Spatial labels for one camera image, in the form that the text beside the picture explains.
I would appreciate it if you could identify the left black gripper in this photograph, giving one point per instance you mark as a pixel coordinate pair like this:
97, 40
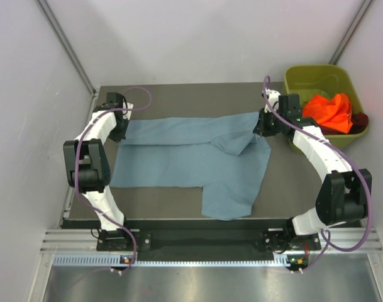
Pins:
116, 137

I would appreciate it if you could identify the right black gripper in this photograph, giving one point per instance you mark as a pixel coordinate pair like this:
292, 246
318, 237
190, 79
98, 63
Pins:
260, 128

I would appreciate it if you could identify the light blue t-shirt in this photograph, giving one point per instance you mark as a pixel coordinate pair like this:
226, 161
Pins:
223, 156

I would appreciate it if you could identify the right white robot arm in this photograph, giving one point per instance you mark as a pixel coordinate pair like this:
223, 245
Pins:
345, 193

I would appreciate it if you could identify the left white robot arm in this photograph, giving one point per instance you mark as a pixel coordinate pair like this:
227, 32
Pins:
88, 171

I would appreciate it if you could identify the orange t-shirt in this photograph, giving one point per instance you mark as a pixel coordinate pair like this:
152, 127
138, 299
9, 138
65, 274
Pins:
331, 113

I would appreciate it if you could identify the dark red t-shirt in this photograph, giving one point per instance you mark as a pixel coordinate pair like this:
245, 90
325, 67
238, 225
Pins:
357, 124

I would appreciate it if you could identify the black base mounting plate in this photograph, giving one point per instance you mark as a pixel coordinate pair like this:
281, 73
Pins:
168, 253

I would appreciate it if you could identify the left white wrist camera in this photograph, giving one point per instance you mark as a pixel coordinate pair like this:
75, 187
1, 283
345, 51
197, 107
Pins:
127, 110

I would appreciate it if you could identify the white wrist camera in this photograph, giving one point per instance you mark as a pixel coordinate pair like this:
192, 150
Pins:
272, 97
127, 110

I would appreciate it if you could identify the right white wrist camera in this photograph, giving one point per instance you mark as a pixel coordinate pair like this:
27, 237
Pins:
272, 97

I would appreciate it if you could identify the aluminium frame rail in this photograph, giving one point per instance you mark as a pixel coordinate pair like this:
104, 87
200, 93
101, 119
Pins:
193, 240

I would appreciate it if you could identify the slotted grey cable duct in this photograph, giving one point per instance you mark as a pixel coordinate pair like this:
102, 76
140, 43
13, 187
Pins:
83, 260

